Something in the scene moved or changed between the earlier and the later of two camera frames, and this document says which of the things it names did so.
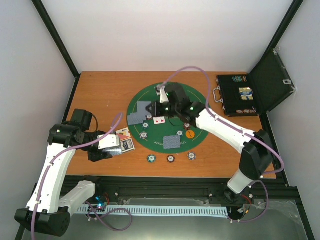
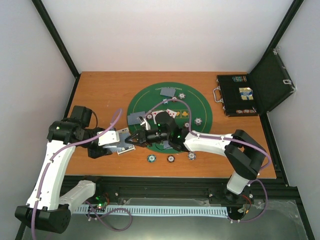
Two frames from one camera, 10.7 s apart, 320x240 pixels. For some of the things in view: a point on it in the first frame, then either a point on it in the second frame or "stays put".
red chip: x=187 y=126 stays put
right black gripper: x=156 y=113 to x=142 y=138
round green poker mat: x=160 y=134 stays put
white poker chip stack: x=191 y=156 stays put
